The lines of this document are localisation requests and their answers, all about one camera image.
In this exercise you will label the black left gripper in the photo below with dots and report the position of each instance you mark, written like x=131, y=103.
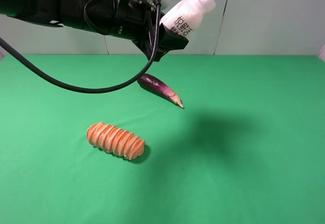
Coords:
x=132, y=20

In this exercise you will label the white milk bottle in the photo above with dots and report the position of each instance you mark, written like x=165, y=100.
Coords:
x=186, y=16

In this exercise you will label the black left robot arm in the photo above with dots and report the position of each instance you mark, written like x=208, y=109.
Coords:
x=57, y=13

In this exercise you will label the purple eggplant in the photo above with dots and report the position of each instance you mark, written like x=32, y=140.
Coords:
x=159, y=88

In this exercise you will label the orange striped bread loaf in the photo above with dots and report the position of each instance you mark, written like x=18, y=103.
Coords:
x=114, y=140

